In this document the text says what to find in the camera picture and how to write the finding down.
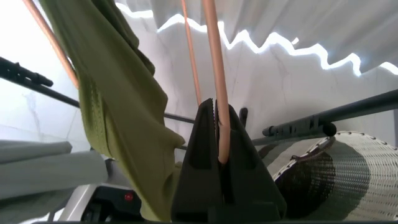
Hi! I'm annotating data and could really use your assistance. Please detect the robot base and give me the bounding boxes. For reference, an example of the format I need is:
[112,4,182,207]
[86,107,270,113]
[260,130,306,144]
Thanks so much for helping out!
[46,157,144,223]

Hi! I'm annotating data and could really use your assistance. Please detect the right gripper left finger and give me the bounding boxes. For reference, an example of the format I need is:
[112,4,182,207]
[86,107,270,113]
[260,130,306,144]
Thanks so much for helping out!
[170,98,223,223]

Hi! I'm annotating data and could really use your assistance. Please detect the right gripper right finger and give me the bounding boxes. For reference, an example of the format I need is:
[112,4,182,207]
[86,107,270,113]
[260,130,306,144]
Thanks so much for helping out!
[221,104,287,223]

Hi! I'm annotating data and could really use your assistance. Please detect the white laundry basket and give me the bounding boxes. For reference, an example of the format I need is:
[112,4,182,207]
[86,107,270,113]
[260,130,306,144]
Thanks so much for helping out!
[257,130,398,222]

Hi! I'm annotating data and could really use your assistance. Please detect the pale grey shorts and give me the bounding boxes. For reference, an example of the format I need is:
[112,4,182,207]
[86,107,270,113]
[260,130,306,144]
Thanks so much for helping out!
[0,139,109,224]

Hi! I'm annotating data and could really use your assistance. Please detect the white curtain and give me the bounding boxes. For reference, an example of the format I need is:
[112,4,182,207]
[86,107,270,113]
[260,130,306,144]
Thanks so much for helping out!
[116,0,398,75]

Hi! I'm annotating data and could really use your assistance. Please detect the black clothes rack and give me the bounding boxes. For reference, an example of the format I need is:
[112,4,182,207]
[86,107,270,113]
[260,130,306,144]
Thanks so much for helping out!
[0,57,398,152]

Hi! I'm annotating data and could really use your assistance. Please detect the green long-sleeved shirt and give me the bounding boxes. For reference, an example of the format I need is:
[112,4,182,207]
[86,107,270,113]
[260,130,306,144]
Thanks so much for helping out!
[39,0,187,222]

